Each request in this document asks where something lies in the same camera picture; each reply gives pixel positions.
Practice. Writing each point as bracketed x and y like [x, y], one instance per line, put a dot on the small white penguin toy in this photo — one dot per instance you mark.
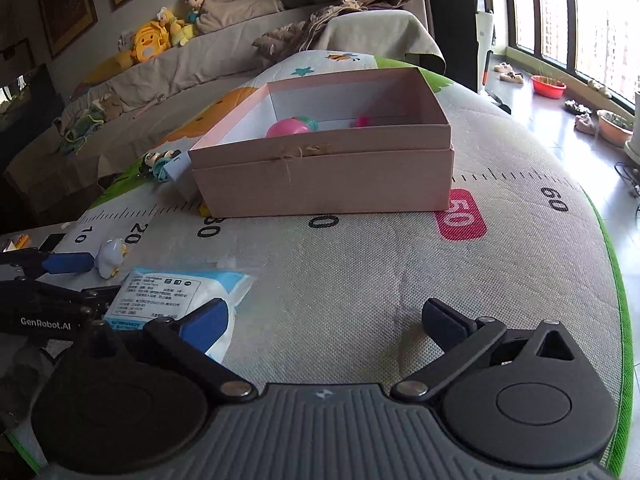
[111, 257]

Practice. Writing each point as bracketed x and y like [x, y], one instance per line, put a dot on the terracotta flower pot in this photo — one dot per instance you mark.
[615, 129]

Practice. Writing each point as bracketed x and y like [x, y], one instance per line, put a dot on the white blue tissue packet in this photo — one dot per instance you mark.
[170, 292]

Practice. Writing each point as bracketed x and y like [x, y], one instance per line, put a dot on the dark framed picture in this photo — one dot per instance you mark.
[65, 0]

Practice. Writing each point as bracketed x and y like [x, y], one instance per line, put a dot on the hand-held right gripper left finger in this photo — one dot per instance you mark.
[207, 320]

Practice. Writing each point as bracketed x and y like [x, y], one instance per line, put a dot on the printed play mat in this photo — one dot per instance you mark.
[350, 270]

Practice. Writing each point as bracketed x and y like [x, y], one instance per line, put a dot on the black window frame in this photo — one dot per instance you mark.
[572, 15]

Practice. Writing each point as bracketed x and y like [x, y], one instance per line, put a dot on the red plastic basin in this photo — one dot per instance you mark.
[548, 86]

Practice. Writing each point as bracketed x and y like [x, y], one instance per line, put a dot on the light shoe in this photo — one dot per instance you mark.
[503, 66]
[512, 78]

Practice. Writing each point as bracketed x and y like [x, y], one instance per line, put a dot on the pink cardboard box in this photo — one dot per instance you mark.
[325, 185]

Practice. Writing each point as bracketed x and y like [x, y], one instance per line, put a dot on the pink green ball toy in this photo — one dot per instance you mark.
[287, 127]

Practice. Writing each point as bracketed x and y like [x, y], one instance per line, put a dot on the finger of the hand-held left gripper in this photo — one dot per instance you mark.
[97, 297]
[70, 263]

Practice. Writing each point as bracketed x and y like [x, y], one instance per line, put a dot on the magenta ribbed toy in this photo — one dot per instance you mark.
[362, 121]

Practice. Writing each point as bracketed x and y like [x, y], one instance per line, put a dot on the dark curtain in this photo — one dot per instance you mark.
[450, 15]

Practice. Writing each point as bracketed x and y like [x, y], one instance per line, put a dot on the yellow white plush toy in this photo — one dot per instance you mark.
[172, 25]

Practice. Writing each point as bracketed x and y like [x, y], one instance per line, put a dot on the light blue card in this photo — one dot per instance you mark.
[176, 174]

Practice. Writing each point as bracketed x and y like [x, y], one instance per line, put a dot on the colourful cloth bundle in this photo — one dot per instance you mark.
[82, 127]

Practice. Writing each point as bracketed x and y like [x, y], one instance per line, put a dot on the small panda figure toy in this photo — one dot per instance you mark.
[159, 162]

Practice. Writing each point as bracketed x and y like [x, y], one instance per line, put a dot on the pink-hat doll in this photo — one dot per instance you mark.
[195, 4]

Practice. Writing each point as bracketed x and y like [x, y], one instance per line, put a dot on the beige covered sofa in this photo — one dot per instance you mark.
[200, 65]

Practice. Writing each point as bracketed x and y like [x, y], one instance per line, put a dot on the brown crumpled blanket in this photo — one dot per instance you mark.
[300, 30]

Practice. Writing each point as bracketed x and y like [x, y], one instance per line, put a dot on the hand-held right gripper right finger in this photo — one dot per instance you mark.
[440, 322]

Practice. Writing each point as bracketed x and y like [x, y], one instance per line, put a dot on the white standing appliance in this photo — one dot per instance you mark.
[483, 35]

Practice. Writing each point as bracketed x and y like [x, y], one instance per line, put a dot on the small yellow toy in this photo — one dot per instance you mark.
[203, 209]

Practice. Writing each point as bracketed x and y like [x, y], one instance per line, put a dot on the yellow duck plush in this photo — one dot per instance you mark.
[142, 42]

